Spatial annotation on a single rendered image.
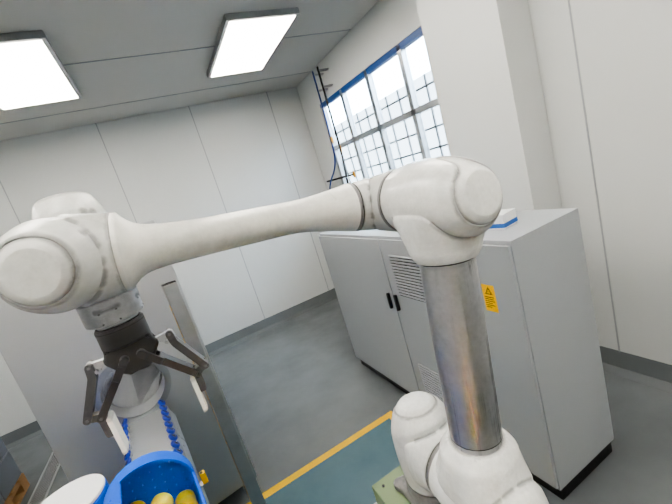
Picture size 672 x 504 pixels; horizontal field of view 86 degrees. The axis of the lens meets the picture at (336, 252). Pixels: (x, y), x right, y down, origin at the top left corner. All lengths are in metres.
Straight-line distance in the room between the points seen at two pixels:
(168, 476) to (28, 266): 1.23
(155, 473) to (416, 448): 0.96
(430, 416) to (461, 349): 0.30
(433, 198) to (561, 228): 1.52
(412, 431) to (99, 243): 0.75
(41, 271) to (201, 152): 5.20
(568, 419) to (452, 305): 1.76
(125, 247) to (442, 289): 0.48
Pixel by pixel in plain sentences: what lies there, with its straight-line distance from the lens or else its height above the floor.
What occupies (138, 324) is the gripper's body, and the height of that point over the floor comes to 1.80.
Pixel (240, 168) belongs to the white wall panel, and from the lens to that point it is 5.65.
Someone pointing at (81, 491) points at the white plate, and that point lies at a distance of 2.02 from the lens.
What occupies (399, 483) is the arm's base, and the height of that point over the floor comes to 1.10.
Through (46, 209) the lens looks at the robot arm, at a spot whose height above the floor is 2.01.
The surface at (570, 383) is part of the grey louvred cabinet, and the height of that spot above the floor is 0.60.
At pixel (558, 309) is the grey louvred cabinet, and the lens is 2.10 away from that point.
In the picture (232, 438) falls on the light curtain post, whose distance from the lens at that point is 2.02.
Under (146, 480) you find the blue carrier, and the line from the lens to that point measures 1.59.
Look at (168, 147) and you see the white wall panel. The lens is 5.59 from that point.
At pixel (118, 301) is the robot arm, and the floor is 1.85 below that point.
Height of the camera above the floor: 1.94
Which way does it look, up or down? 12 degrees down
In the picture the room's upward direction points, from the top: 17 degrees counter-clockwise
